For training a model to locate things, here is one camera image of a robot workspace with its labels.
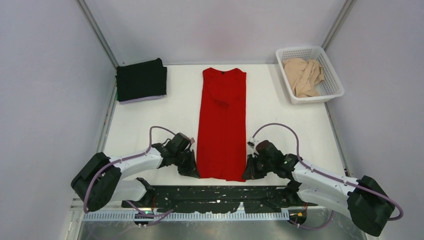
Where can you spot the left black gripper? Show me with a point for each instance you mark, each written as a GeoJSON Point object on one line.
{"type": "Point", "coordinates": [191, 169]}

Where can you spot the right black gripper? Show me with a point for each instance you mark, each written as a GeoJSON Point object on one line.
{"type": "Point", "coordinates": [251, 172]}

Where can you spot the red t-shirt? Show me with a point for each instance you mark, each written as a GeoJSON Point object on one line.
{"type": "Point", "coordinates": [222, 137]}

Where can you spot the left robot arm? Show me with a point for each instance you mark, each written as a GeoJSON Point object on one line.
{"type": "Point", "coordinates": [104, 179]}

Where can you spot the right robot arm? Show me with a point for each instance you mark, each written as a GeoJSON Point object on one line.
{"type": "Point", "coordinates": [361, 200]}

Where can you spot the folded black t-shirt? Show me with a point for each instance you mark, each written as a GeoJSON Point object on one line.
{"type": "Point", "coordinates": [140, 80]}

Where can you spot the beige t-shirt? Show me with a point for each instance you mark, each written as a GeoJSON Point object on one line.
{"type": "Point", "coordinates": [303, 76]}

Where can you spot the white plastic basket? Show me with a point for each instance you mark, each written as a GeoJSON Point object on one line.
{"type": "Point", "coordinates": [330, 88]}

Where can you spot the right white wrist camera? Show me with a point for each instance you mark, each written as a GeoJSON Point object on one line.
{"type": "Point", "coordinates": [252, 144]}

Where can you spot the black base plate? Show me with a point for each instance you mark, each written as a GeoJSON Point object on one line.
{"type": "Point", "coordinates": [215, 198]}

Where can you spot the white slotted cable duct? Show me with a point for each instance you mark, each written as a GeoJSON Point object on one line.
{"type": "Point", "coordinates": [239, 215]}

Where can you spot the aluminium frame rail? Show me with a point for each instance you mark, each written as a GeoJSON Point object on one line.
{"type": "Point", "coordinates": [331, 195]}

